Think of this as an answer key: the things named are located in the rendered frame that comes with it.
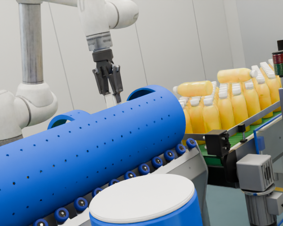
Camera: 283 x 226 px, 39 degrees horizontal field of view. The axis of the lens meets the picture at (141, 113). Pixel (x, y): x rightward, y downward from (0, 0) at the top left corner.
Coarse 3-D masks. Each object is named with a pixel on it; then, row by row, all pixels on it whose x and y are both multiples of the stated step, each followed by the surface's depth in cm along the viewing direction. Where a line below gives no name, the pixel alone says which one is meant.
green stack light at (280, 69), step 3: (282, 63) 167; (273, 66) 171; (276, 66) 168; (279, 66) 168; (282, 66) 167; (276, 69) 169; (279, 69) 168; (282, 69) 168; (276, 72) 169; (279, 72) 168; (282, 72) 168; (276, 75) 170
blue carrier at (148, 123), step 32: (128, 96) 167; (160, 96) 153; (64, 128) 122; (96, 128) 127; (128, 128) 135; (160, 128) 146; (0, 160) 105; (32, 160) 109; (64, 160) 115; (96, 160) 124; (128, 160) 136; (0, 192) 101; (32, 192) 107; (64, 192) 116; (0, 224) 102
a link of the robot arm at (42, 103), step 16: (16, 0) 180; (32, 0) 178; (32, 16) 181; (32, 32) 183; (32, 48) 185; (32, 64) 187; (32, 80) 189; (16, 96) 192; (32, 96) 188; (48, 96) 194; (32, 112) 188; (48, 112) 195
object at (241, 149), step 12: (240, 144) 172; (252, 144) 178; (204, 156) 171; (228, 156) 163; (240, 156) 170; (216, 168) 205; (228, 168) 163; (216, 180) 189; (228, 180) 163; (204, 216) 221
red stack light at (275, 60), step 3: (279, 54) 166; (282, 54) 166; (273, 57) 169; (276, 57) 167; (279, 57) 167; (282, 57) 166; (273, 60) 169; (276, 60) 168; (279, 60) 167; (282, 60) 167; (273, 63) 170; (276, 63) 168; (279, 63) 167
